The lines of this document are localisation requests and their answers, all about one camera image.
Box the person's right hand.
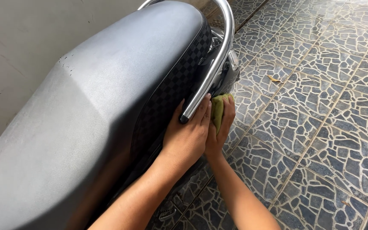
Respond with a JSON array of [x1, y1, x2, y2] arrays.
[[204, 95, 236, 158]]

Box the person's left hand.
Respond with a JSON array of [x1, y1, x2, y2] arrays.
[[162, 93, 212, 164]]

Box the green cleaning cloth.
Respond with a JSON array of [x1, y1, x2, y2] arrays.
[[211, 93, 234, 135]]

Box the black motorcycle body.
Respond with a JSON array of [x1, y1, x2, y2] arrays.
[[107, 27, 241, 230]]

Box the clear rear light lens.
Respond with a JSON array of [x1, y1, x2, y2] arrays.
[[229, 49, 239, 72]]

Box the dry yellow leaf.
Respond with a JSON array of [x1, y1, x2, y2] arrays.
[[267, 74, 284, 84]]

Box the black motorcycle foot peg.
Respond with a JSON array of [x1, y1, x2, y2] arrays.
[[158, 207, 177, 223]]

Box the grey black motorcycle seat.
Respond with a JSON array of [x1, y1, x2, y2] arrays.
[[0, 0, 213, 230]]

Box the chrome motorcycle grab rail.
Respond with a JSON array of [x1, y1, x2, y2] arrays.
[[138, 0, 236, 124]]

